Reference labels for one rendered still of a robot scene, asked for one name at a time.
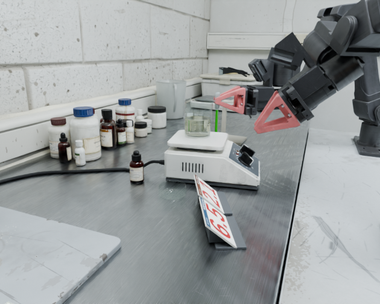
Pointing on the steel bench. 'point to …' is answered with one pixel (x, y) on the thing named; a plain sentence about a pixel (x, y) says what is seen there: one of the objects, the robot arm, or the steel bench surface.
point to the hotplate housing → (207, 167)
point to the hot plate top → (215, 143)
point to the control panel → (241, 163)
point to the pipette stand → (225, 126)
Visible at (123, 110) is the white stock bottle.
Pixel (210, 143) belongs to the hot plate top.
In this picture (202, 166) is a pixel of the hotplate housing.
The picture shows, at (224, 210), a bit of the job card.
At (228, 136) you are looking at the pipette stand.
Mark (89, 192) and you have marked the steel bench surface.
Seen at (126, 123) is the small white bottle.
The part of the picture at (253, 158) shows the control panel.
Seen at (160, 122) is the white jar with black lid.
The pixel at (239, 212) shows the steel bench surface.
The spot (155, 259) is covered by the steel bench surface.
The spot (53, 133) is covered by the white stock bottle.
